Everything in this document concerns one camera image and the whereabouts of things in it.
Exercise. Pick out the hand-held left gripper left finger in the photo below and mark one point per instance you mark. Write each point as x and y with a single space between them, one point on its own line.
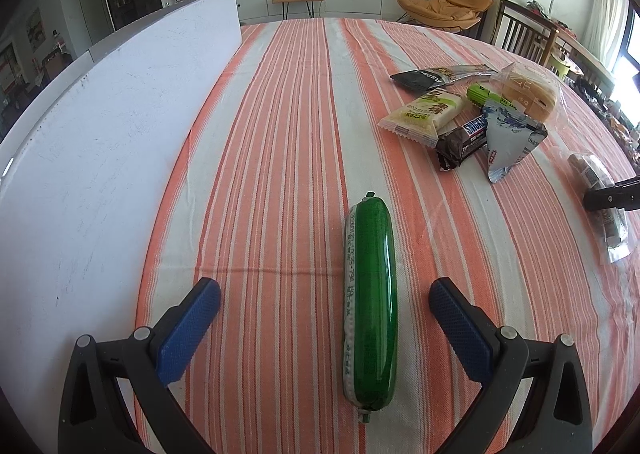
187 329

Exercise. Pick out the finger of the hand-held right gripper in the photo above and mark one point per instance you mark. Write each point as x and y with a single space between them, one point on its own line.
615 196

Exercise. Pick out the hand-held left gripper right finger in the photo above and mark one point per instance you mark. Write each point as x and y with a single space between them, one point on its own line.
460 329

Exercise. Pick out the dark snack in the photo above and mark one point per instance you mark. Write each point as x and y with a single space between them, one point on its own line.
592 171

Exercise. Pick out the green sausage stick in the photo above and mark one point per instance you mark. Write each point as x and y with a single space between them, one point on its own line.
372 309

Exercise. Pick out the long black candy packet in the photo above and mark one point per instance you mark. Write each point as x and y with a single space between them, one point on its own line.
420 79

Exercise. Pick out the blue white triangular packet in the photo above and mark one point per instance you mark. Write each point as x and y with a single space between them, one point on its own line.
510 138

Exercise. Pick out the bread in clear bag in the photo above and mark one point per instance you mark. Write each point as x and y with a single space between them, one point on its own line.
530 93

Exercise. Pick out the green stool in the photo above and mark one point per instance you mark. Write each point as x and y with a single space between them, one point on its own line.
564 67

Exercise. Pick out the wooden dining table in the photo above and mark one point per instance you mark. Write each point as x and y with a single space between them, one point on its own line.
580 46

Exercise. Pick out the brown chocolate bar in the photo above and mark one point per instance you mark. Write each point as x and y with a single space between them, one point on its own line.
462 141

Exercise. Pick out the small green snack packet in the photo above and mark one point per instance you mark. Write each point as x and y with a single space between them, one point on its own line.
480 93

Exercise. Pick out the white sheer curtain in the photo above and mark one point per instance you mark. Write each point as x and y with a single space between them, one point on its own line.
607 18

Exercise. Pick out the dark wooden dining chair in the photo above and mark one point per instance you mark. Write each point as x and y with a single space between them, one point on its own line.
520 31

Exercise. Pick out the white board panel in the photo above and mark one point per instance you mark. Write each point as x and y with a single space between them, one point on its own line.
100 158

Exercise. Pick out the orange striped tablecloth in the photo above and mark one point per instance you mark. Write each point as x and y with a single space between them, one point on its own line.
280 158

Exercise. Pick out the yellow green cake packet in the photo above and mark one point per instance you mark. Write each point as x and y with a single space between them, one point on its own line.
425 116

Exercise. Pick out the orange lounge chair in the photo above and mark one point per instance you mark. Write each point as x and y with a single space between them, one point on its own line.
440 6

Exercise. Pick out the white television cabinet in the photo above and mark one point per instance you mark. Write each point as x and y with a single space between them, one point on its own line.
350 1

